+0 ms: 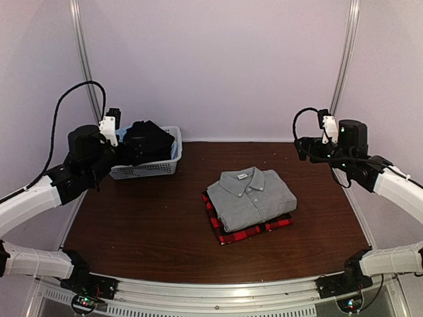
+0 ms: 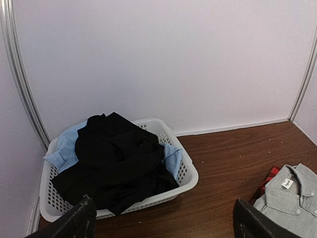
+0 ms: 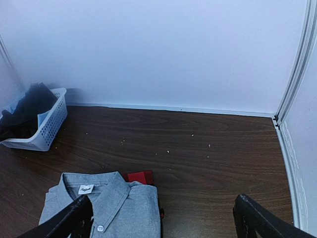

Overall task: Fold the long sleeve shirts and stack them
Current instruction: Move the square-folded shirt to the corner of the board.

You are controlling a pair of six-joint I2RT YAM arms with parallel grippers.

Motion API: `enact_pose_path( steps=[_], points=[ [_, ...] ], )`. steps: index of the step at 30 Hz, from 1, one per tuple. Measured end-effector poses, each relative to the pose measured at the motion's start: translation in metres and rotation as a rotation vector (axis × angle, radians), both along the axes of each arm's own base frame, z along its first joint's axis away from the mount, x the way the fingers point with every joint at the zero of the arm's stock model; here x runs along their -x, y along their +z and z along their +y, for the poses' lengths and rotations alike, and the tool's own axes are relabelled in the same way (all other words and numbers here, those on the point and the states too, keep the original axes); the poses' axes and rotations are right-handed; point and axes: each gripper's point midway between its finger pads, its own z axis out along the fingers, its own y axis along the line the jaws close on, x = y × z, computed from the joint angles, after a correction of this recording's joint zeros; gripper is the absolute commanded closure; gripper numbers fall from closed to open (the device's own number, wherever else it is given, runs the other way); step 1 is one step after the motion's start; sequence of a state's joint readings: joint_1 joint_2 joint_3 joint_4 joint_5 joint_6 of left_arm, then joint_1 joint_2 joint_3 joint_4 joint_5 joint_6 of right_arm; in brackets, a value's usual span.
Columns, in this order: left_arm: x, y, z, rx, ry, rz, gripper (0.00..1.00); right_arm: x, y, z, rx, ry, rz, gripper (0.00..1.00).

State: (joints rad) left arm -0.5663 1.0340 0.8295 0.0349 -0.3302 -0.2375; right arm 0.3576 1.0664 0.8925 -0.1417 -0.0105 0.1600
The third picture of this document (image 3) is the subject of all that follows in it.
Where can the aluminium frame post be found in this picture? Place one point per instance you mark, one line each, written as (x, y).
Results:
(11, 68)
(296, 126)

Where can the right aluminium frame post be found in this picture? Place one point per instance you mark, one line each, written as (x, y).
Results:
(296, 126)

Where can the left aluminium frame post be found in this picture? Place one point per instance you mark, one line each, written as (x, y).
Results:
(11, 68)

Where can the red black plaid shirt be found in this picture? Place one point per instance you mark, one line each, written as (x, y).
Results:
(140, 178)

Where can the black long sleeve shirt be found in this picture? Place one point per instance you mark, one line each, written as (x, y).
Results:
(23, 122)

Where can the grey folded button shirt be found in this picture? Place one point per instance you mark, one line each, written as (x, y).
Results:
(100, 189)

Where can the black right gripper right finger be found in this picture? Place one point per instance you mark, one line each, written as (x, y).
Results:
(254, 221)

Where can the white plastic basket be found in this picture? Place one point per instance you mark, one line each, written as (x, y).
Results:
(48, 128)

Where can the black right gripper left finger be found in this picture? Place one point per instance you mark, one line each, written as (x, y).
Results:
(74, 221)

